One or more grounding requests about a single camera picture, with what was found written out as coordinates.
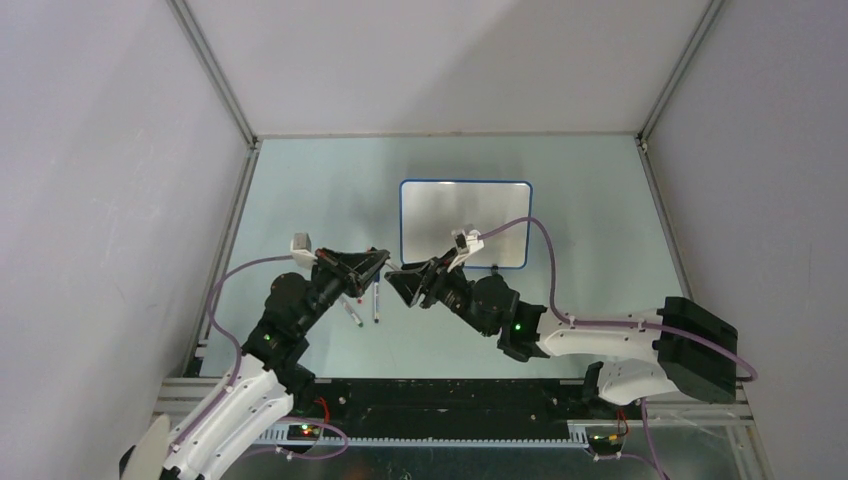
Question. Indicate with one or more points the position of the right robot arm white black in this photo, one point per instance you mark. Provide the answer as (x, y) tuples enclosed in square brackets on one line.
[(679, 347)]

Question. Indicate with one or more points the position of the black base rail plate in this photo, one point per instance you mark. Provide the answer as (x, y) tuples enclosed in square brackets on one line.
[(459, 409)]

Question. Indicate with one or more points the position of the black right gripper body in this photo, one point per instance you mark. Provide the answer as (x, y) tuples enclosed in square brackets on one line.
[(452, 289)]

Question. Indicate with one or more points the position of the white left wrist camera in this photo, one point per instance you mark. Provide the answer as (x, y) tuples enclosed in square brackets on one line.
[(302, 248)]

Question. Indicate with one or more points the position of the green whiteboard marker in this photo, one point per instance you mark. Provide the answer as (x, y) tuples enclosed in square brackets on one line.
[(349, 309)]

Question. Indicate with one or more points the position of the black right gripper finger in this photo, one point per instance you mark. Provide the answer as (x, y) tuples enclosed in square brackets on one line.
[(419, 273), (409, 294)]

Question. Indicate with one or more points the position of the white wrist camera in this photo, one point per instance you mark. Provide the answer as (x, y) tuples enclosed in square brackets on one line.
[(468, 242), (302, 248)]

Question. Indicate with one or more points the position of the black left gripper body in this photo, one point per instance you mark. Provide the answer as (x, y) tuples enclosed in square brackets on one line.
[(326, 288)]

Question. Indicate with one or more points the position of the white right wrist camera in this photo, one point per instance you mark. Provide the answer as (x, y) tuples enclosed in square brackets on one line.
[(468, 242)]

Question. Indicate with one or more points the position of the blue whiteboard marker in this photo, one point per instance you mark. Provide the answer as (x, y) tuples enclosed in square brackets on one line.
[(376, 302)]

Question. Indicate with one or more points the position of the blue-framed whiteboard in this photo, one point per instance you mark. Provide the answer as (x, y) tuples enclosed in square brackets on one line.
[(431, 209)]

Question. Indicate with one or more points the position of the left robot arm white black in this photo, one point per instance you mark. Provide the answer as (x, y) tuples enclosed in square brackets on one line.
[(266, 381)]

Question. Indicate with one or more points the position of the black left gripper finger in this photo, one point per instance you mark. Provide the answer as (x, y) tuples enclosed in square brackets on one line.
[(353, 261), (374, 261)]

